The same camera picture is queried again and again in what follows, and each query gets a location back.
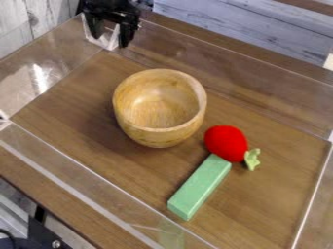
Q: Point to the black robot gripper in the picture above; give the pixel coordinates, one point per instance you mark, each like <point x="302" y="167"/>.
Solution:
<point x="119" y="11"/>

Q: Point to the wooden bowl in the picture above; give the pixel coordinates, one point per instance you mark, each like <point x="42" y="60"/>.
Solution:
<point x="159" y="105"/>

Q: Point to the red plush strawberry toy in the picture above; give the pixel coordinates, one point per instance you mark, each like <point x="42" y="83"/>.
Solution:
<point x="226" y="141"/>

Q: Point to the green rectangular block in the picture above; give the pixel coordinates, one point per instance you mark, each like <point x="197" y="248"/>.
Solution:
<point x="197" y="188"/>

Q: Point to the clear acrylic corner bracket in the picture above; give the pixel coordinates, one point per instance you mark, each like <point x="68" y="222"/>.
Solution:
<point x="108" y="40"/>

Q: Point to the clear acrylic tray wall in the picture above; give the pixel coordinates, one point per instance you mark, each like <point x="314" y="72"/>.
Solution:
<point x="66" y="155"/>

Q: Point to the black metal table bracket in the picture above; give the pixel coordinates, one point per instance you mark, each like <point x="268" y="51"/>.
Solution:
<point x="23" y="231"/>

